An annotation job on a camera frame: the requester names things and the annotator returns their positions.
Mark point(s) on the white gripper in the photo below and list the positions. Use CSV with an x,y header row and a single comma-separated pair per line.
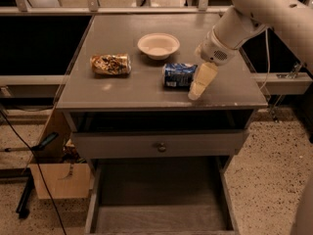
x,y
214,50

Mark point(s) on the blue pepsi can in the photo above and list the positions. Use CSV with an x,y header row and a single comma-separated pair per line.
x,y
178,74

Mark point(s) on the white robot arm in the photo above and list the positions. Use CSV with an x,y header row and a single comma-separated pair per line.
x,y
270,180

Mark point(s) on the grey top drawer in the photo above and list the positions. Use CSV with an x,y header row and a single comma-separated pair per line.
x,y
115,135

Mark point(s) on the crushed gold brown can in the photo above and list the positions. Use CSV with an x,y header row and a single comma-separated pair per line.
x,y
111,64

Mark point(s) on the brass round drawer knob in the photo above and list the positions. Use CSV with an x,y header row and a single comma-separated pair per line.
x,y
161,147

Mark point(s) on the grey wooden drawer cabinet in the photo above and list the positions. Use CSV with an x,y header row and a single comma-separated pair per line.
x,y
142,90

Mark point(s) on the grey open middle drawer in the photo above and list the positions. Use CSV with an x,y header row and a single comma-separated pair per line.
x,y
167,196

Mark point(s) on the white paper bowl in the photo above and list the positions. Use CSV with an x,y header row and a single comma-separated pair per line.
x,y
158,46

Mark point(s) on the cardboard box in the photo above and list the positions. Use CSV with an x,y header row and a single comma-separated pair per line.
x,y
58,171

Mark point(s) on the black stand foot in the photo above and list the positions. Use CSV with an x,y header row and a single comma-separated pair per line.
x,y
22,211

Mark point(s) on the metal railing frame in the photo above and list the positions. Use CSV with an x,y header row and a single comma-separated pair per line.
x,y
294,82

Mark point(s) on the black handled tool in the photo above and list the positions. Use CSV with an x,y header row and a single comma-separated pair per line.
x,y
39,147

